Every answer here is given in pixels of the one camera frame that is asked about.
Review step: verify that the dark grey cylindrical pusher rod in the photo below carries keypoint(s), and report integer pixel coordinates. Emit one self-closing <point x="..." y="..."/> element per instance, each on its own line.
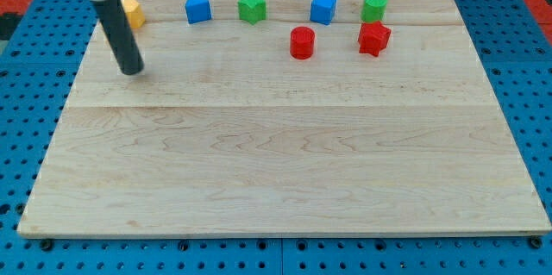
<point x="119" y="34"/>

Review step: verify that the yellow pentagon block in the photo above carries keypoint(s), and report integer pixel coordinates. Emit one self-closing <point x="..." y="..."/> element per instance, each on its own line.
<point x="134" y="13"/>

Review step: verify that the blue triangle block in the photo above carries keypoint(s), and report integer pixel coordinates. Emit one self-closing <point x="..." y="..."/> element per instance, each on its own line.
<point x="197" y="11"/>

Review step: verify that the green star block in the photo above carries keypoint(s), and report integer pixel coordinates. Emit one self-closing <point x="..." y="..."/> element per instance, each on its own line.
<point x="252" y="11"/>

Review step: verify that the wooden board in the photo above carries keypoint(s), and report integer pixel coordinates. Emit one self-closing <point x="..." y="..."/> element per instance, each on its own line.
<point x="225" y="135"/>

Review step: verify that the red cylinder block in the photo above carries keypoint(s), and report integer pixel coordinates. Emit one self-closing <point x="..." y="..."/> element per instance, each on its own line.
<point x="302" y="41"/>

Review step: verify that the blue cube block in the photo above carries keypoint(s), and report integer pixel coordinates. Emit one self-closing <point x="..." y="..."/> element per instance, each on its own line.
<point x="322" y="11"/>

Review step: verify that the green cylinder block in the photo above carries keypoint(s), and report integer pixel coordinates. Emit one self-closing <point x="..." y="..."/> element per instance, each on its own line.
<point x="373" y="10"/>

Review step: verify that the red star block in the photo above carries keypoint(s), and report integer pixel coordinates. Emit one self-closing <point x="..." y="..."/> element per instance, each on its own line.
<point x="373" y="38"/>

